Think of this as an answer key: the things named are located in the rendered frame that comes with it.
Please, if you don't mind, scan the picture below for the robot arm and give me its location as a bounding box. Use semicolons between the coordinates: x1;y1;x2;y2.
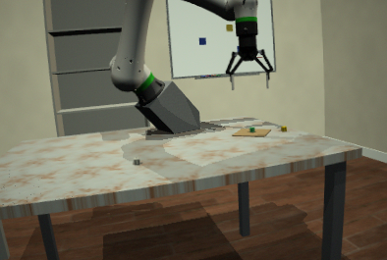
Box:
109;0;258;105

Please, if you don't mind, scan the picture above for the tan square mat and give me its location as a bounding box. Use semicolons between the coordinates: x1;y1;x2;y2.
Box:
232;129;271;137

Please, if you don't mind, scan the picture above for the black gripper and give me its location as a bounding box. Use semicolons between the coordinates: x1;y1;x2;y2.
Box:
225;35;273;90

